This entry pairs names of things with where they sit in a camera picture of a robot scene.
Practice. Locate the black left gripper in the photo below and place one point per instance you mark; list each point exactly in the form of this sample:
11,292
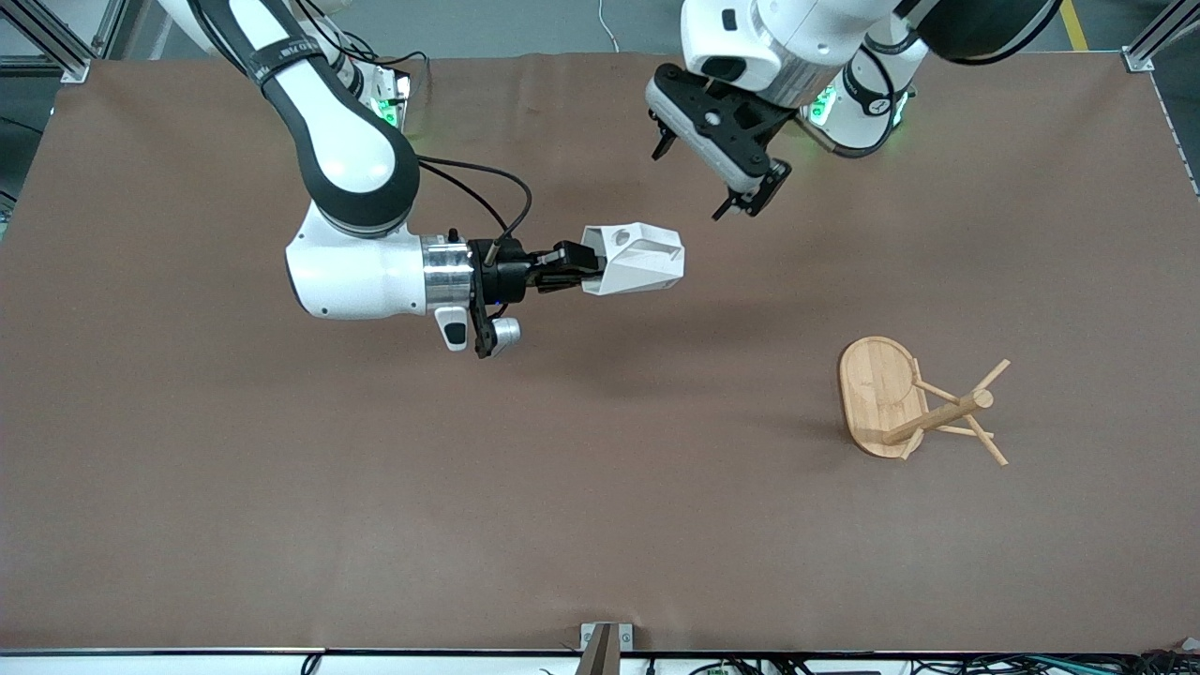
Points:
766,189

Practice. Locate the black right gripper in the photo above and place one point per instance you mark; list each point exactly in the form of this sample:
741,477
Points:
509,272

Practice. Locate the white faceted cup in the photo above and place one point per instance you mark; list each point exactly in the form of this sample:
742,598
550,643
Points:
647,267

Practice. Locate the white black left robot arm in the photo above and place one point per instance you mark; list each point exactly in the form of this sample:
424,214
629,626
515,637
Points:
750,33

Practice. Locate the wooden cup rack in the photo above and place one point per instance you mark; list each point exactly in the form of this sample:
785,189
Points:
877,394

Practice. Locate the brown table cover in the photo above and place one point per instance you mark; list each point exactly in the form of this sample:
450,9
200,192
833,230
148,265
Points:
600,516

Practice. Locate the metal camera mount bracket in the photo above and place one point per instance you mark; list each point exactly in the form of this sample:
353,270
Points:
589,637

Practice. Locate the aluminium frame profile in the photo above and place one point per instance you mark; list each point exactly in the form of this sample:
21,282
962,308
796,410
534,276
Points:
47,42
1158,37
110,26

